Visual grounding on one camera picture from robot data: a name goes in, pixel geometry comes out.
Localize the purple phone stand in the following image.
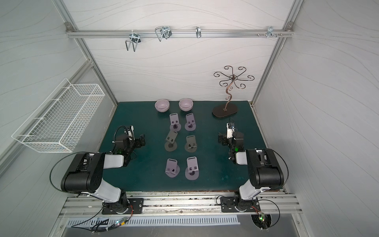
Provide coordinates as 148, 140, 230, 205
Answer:
169, 113, 181, 132
185, 157, 199, 181
185, 113, 196, 131
165, 159, 180, 178

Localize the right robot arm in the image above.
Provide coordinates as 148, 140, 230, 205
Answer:
218, 131, 285, 213

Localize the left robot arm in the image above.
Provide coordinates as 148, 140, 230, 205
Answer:
61, 134, 146, 215

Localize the brown metal jewelry stand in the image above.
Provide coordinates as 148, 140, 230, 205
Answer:
212, 65, 255, 118

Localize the left pink bowl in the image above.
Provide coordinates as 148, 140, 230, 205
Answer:
155, 99, 170, 113

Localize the pink bowl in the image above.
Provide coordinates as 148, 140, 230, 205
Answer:
155, 99, 170, 113
179, 98, 193, 112

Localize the green table mat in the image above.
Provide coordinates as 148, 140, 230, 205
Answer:
100, 101, 265, 192

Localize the right pink bowl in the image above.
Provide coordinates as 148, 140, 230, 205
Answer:
179, 98, 193, 112

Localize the white vent strip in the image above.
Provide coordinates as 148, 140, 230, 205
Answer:
66, 215, 240, 228

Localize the metal double hook left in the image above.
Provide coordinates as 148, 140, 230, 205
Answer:
125, 33, 141, 52

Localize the metal double hook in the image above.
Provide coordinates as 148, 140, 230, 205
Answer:
155, 26, 172, 41
125, 33, 141, 52

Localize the small metal hook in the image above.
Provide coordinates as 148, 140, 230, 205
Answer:
195, 26, 201, 39

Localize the metal double hook middle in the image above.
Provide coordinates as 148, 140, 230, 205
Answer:
155, 26, 172, 41

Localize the metal hook right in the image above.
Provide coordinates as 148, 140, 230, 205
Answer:
257, 26, 283, 38

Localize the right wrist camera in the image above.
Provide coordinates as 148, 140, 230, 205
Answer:
227, 122, 236, 139

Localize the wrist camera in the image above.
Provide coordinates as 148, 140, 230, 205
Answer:
125, 125, 135, 141
227, 122, 236, 139

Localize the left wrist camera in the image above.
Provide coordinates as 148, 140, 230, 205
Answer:
125, 125, 135, 141

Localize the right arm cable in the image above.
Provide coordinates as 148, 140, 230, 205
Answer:
266, 149, 290, 193

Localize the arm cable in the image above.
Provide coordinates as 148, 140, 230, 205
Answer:
49, 151, 89, 195
266, 149, 290, 193

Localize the white wire basket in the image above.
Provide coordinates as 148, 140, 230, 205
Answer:
12, 79, 105, 153

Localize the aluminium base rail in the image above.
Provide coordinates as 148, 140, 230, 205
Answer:
58, 191, 303, 219

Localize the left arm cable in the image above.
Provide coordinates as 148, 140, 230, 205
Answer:
49, 151, 89, 195

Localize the aluminium top rail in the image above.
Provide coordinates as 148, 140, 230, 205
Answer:
66, 28, 295, 39

